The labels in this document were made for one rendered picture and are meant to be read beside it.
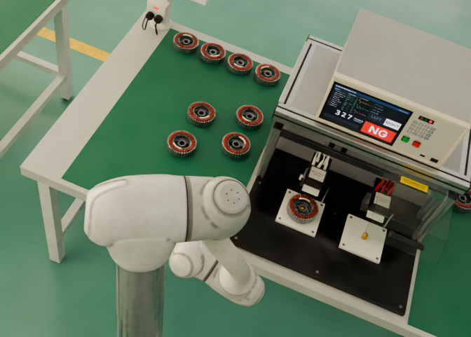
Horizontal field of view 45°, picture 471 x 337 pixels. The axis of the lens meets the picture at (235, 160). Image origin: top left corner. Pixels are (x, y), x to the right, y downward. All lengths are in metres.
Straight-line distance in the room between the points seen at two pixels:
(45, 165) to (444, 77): 1.39
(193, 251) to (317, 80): 0.79
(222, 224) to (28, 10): 1.85
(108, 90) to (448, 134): 1.31
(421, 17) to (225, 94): 2.53
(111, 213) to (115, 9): 2.96
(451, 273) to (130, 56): 1.54
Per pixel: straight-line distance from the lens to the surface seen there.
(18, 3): 2.78
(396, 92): 1.83
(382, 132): 1.90
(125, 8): 3.97
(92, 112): 2.30
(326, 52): 2.18
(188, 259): 1.61
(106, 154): 2.17
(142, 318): 1.25
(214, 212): 1.07
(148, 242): 1.10
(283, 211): 2.08
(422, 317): 2.11
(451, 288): 2.22
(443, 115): 1.83
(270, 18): 4.11
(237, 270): 1.50
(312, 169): 2.04
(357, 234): 2.12
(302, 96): 1.98
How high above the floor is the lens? 2.47
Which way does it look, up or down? 51 degrees down
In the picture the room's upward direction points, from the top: 16 degrees clockwise
